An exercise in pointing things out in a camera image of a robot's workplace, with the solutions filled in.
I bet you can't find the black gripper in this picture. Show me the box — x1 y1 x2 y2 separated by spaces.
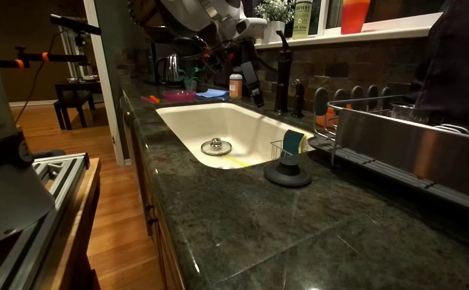
238 58 267 110

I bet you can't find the green and yellow sponge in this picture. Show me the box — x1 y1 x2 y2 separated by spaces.
283 129 307 158

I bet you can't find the white ceramic sink basin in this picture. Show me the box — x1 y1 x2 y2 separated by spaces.
155 102 317 173

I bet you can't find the metal sink strainer lid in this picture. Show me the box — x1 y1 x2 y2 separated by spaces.
201 136 236 158

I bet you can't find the orange label soap bottle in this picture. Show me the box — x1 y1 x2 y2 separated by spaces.
228 71 246 102

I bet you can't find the dark bronze faucet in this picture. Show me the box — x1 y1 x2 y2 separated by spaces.
273 29 297 116

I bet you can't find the dark bronze side sprayer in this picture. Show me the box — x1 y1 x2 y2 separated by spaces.
292 79 307 120

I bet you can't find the blue cloth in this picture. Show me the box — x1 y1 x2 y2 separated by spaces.
196 87 231 104

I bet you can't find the orange bowl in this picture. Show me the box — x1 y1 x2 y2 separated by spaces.
323 105 339 131

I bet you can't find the maroon bowl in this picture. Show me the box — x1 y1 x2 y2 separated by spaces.
160 89 201 107

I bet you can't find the potted plant in white pot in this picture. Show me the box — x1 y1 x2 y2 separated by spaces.
254 0 297 46

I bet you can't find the metal kettle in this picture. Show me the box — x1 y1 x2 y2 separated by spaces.
155 52 186 86

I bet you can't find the small orange tool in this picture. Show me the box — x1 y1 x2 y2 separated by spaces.
141 94 163 107

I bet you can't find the white window sill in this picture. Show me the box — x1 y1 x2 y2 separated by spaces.
254 12 447 52

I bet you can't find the orange plastic cup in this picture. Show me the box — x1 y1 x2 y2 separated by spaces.
341 0 373 36

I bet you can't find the stainless steel dish rack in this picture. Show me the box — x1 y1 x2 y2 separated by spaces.
312 86 469 218

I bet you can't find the wooden base cabinet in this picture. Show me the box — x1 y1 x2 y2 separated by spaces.
128 120 189 290

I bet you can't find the dark wooden side table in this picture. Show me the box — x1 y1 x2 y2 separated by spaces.
52 79 105 133

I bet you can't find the narrow dark curtain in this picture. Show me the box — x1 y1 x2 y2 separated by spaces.
412 0 469 133

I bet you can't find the wooden cart top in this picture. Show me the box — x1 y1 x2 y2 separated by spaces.
31 157 104 290

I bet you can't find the white door frame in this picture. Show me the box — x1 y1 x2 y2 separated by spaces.
83 0 130 170

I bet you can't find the black camera boom stand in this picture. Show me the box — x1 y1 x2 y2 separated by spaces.
0 12 105 73

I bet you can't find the aluminium profile frame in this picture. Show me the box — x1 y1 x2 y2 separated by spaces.
0 152 93 290

